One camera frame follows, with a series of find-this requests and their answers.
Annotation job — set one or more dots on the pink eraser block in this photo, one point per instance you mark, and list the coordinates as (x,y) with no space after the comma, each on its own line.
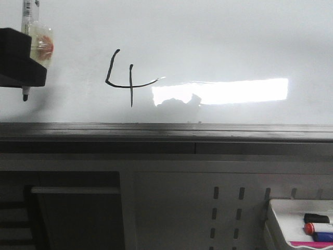
(311,244)

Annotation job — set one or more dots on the red capped marker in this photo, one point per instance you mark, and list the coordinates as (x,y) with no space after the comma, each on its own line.
(311,228)

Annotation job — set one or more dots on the white plastic marker tray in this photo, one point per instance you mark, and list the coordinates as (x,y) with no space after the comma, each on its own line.
(285,221)

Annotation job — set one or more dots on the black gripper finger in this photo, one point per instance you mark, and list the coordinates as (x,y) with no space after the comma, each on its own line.
(18,69)

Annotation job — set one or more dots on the blue capped marker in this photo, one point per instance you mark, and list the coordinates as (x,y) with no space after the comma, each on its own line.
(323,236)

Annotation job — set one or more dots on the white slotted pegboard panel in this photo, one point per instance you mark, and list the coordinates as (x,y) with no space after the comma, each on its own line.
(197,210)

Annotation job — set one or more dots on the white whiteboard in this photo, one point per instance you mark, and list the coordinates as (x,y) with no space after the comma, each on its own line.
(245,62)

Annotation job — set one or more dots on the grey whiteboard ledge frame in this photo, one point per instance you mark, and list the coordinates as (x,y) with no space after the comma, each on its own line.
(166,138)

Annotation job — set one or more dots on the white black whiteboard marker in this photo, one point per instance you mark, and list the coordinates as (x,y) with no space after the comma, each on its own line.
(42,46)

